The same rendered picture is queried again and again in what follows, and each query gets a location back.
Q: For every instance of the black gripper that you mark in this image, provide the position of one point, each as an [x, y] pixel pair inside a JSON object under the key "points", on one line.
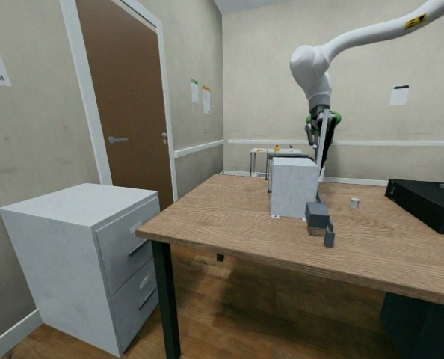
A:
{"points": [[316, 126]]}

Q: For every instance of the grey cylinder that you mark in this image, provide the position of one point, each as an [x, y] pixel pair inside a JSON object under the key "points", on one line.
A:
{"points": [[354, 203]]}

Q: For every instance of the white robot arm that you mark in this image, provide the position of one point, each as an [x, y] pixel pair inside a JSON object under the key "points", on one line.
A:
{"points": [[309, 65]]}

